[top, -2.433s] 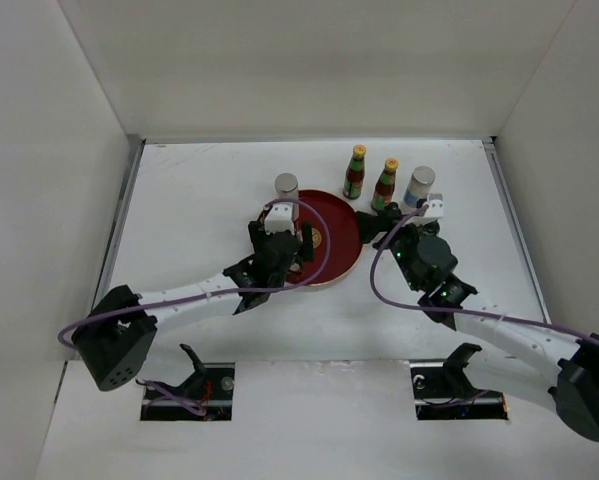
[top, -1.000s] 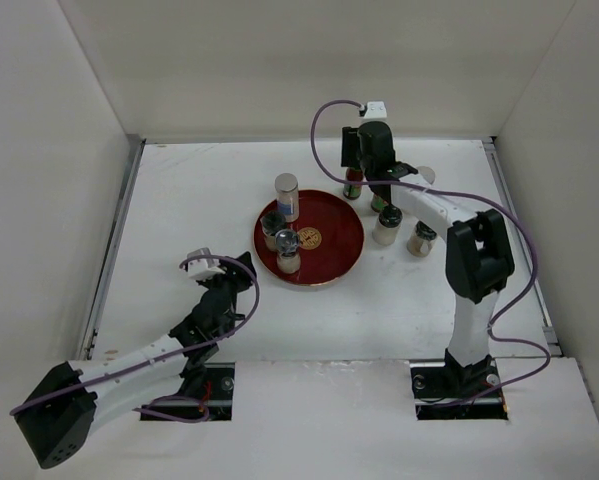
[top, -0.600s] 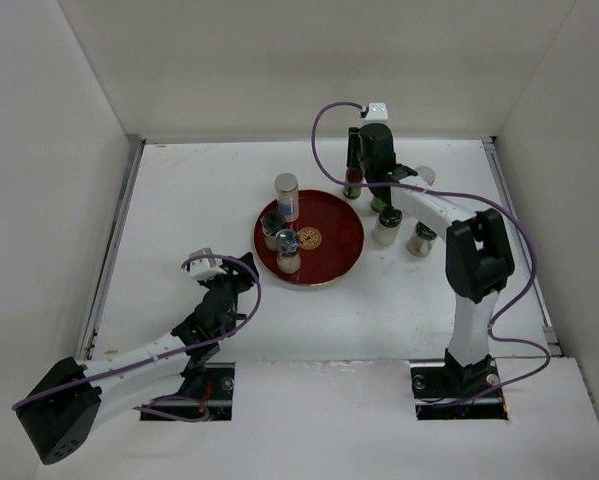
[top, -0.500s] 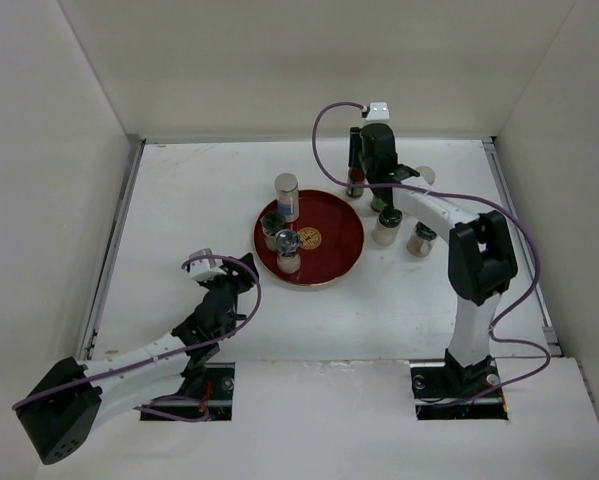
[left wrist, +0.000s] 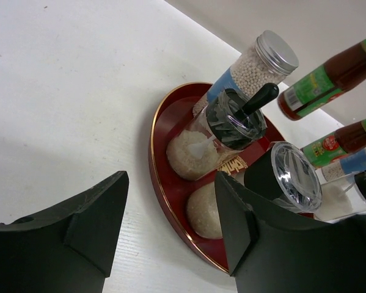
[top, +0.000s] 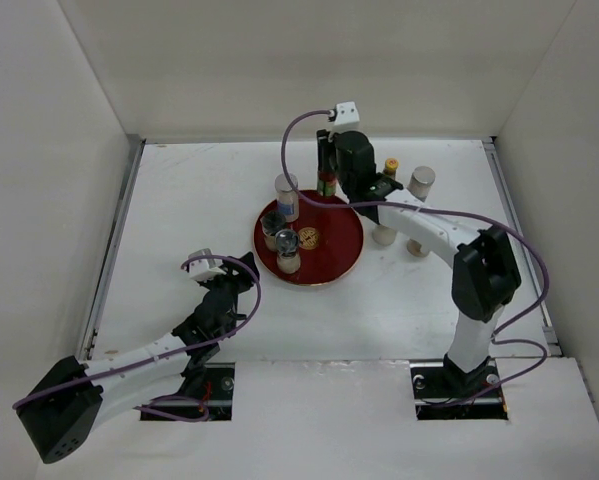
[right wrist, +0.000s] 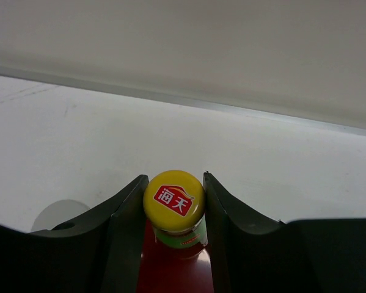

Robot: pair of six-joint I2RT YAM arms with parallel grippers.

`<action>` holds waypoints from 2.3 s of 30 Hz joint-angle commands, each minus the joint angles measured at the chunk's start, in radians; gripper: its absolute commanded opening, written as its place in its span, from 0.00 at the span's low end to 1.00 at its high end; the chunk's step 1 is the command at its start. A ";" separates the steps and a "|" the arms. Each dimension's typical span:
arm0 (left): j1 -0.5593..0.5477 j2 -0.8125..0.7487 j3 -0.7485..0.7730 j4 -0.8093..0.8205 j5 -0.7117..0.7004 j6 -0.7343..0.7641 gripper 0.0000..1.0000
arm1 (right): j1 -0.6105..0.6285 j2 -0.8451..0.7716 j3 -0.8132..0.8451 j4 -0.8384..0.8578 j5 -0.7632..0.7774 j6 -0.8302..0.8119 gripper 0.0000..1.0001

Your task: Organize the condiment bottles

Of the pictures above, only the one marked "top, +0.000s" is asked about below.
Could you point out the silver-lid spice jar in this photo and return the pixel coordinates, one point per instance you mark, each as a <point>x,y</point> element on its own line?
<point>420,184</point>
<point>287,200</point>

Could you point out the left metal table rail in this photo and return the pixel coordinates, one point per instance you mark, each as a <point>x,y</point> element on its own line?
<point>94,312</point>

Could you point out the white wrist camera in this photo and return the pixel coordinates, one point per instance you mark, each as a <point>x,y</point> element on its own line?
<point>342,118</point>
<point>202,266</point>

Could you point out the right metal table rail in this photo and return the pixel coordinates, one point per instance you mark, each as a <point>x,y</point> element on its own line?
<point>530,266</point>

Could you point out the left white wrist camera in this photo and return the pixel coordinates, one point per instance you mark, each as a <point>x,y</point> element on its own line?
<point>202,266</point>

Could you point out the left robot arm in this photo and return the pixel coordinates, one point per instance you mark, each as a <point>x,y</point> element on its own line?
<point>73,398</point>

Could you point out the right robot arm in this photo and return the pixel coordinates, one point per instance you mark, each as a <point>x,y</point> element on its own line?
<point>484,270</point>

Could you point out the metal table rail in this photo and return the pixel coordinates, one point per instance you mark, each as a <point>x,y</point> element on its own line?
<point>530,266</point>
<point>94,312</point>

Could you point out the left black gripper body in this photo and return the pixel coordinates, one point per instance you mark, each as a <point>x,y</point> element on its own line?
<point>234,286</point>

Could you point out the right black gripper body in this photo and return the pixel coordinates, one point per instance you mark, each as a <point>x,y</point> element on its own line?
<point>346,185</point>

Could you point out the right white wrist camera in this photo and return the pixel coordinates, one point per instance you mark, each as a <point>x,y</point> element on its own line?
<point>342,118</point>

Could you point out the red round lacquer tray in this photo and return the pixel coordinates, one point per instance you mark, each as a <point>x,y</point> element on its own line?
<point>331,241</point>

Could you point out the black grinder-top shaker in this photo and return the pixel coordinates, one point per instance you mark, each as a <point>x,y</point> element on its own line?
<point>287,247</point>

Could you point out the black-cap glass jar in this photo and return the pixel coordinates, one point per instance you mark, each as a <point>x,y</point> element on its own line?
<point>271,223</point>

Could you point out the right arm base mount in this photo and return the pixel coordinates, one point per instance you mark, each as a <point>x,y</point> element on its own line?
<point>438,395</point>

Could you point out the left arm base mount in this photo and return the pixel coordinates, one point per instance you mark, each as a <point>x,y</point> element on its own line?
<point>205,397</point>

